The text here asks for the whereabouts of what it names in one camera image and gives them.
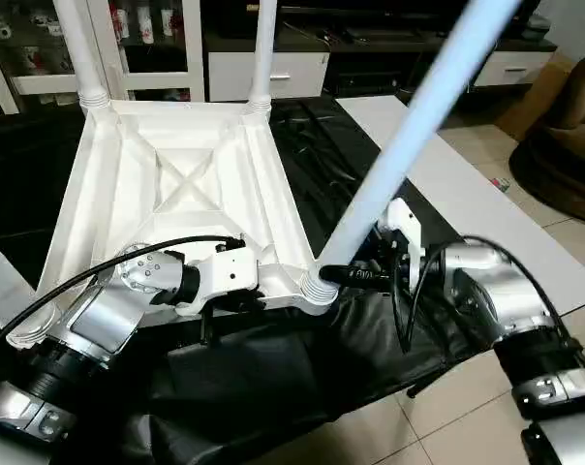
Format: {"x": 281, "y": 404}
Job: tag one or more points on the white plastic table top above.
{"x": 167, "y": 184}

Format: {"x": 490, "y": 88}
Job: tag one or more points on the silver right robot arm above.
{"x": 506, "y": 300}

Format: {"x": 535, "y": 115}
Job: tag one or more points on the black plastic mat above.
{"x": 273, "y": 387}

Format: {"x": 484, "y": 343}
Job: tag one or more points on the black metal table leg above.
{"x": 436, "y": 378}

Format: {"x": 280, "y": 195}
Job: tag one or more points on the white side board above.
{"x": 467, "y": 184}

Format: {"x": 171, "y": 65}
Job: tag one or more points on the small red floor object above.
{"x": 501, "y": 184}

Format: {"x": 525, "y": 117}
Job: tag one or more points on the brown cardboard box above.
{"x": 530, "y": 107}

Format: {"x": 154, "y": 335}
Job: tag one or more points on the white drawer unit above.
{"x": 273, "y": 76}
{"x": 510, "y": 68}

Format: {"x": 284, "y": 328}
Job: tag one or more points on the brown leather armchair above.
{"x": 569, "y": 136}

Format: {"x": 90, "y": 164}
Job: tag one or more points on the white glass door cabinet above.
{"x": 147, "y": 44}

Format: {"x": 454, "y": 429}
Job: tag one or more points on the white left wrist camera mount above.
{"x": 225, "y": 274}

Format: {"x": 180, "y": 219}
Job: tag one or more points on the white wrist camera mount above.
{"x": 225, "y": 274}
{"x": 404, "y": 232}

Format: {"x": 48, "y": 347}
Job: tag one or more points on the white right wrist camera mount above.
{"x": 404, "y": 232}

